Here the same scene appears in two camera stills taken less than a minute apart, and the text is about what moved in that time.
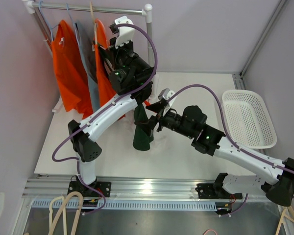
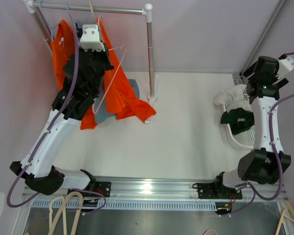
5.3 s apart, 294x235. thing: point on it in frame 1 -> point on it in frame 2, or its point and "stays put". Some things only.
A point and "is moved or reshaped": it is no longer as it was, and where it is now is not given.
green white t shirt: x=143 y=135 -> x=239 y=115
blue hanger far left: x=51 y=29 stays put
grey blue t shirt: x=85 y=34 is moved or reshaped
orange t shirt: x=71 y=74 stays put
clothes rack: x=32 y=7 stays put
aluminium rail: x=56 y=188 stays put
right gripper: x=157 y=107 -> x=281 y=83
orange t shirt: x=107 y=94 is moved or reshaped
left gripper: x=112 y=52 -> x=104 y=55
